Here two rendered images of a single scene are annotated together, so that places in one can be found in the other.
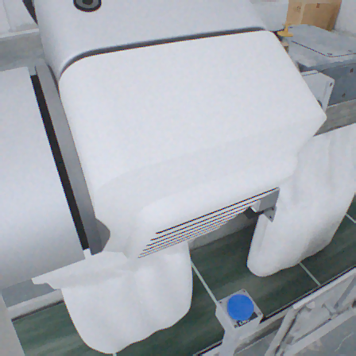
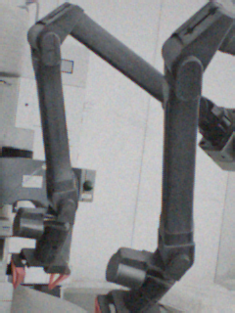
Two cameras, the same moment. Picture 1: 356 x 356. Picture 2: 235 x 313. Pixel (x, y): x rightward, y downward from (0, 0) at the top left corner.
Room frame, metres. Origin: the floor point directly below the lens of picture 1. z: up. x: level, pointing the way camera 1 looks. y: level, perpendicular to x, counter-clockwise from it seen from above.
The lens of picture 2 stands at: (0.61, 1.97, 1.37)
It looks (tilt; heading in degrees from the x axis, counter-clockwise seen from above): 3 degrees down; 264
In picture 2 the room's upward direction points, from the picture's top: 7 degrees clockwise
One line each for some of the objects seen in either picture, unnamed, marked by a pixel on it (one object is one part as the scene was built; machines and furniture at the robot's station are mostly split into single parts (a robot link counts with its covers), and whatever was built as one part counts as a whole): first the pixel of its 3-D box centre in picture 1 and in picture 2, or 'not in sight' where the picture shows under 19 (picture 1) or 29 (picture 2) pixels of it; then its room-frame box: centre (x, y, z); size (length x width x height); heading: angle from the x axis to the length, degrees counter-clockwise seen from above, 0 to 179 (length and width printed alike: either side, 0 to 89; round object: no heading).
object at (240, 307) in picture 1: (240, 307); not in sight; (0.35, -0.14, 0.84); 0.06 x 0.06 x 0.02
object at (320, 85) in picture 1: (303, 102); (80, 184); (0.50, -0.22, 1.29); 0.08 x 0.05 x 0.09; 116
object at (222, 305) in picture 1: (237, 314); not in sight; (0.35, -0.14, 0.81); 0.08 x 0.08 x 0.06; 26
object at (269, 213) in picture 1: (254, 205); (51, 292); (0.54, -0.19, 0.98); 0.09 x 0.05 x 0.05; 26
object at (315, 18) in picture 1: (307, 11); not in sight; (4.85, -1.87, 0.56); 0.50 x 0.38 x 0.32; 108
